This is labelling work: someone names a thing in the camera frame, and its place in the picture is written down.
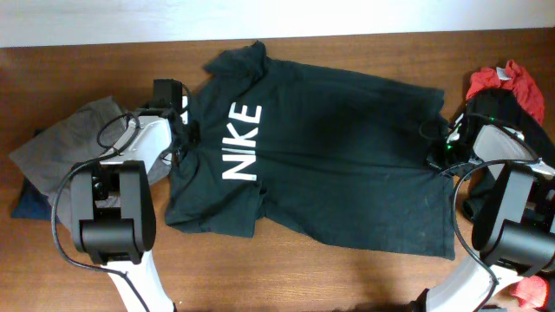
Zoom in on dark green Nike t-shirt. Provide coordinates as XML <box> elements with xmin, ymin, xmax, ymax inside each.
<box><xmin>165</xmin><ymin>42</ymin><xmax>454</xmax><ymax>259</ymax></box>

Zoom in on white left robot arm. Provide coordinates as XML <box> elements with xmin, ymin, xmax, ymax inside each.
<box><xmin>62</xmin><ymin>79</ymin><xmax>198</xmax><ymax>311</ymax></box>

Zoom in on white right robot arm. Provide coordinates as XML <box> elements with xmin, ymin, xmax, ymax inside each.
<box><xmin>405</xmin><ymin>113</ymin><xmax>554</xmax><ymax>311</ymax></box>

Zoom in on black garment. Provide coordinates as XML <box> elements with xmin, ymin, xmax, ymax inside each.
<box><xmin>462</xmin><ymin>88</ymin><xmax>554</xmax><ymax>223</ymax></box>

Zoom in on red garment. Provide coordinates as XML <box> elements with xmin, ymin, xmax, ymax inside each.
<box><xmin>466</xmin><ymin>60</ymin><xmax>545</xmax><ymax>126</ymax></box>

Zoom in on grey folded shorts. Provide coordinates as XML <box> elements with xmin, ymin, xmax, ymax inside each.
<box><xmin>9</xmin><ymin>95</ymin><xmax>173</xmax><ymax>231</ymax></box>

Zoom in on navy blue folded garment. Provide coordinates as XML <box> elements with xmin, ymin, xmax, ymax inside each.
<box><xmin>10</xmin><ymin>179</ymin><xmax>52</xmax><ymax>221</ymax></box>

